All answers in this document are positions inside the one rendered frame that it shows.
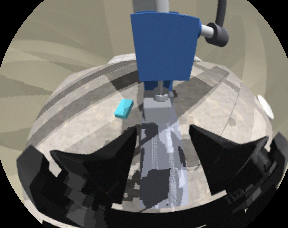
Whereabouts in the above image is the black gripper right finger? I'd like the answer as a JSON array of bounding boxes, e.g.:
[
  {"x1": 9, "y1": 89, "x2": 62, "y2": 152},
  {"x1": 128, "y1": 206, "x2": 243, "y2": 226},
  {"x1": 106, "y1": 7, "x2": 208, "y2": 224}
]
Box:
[{"x1": 189, "y1": 125, "x2": 269, "y2": 197}]

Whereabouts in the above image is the light blue rectangular block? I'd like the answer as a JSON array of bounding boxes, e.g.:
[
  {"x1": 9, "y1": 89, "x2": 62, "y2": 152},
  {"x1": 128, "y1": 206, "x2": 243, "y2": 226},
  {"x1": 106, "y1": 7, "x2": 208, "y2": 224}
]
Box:
[{"x1": 113, "y1": 99, "x2": 133, "y2": 118}]

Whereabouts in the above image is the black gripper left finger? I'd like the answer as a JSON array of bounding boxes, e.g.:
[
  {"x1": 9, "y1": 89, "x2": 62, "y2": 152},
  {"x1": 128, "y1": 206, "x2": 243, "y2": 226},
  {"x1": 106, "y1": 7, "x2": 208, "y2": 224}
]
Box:
[{"x1": 49, "y1": 126, "x2": 136, "y2": 205}]

